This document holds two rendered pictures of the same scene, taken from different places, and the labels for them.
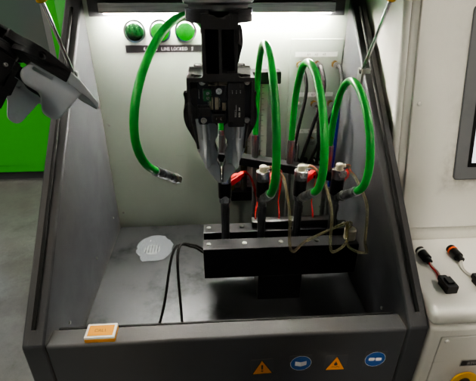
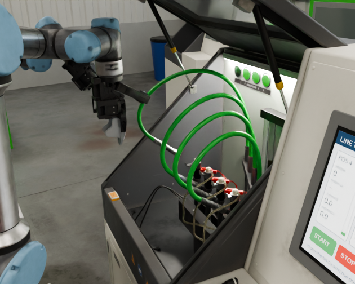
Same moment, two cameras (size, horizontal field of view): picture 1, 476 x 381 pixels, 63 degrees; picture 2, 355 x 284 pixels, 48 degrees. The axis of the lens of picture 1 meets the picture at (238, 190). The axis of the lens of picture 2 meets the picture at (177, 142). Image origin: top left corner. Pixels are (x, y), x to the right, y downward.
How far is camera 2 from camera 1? 113 cm
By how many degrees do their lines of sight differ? 63
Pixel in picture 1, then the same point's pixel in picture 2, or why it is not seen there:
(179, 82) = (251, 107)
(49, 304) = (115, 175)
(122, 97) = (230, 107)
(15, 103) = not seen: hidden behind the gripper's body
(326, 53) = not seen: hidden behind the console
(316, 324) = (147, 253)
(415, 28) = (296, 114)
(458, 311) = not seen: outside the picture
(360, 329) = (151, 270)
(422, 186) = (270, 242)
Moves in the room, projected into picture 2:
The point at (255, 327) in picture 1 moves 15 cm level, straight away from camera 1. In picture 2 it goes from (136, 234) to (181, 226)
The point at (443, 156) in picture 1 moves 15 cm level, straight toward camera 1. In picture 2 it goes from (288, 226) to (223, 222)
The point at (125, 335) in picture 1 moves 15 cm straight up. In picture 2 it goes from (116, 202) to (112, 165)
